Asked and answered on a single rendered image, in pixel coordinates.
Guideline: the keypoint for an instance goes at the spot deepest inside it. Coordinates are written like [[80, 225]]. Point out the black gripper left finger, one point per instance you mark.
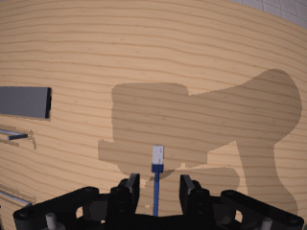
[[59, 213]]

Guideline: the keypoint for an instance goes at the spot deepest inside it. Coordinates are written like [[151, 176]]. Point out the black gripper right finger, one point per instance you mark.
[[256, 215]]

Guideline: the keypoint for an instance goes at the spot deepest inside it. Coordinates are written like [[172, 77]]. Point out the blue cable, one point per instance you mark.
[[156, 193]]

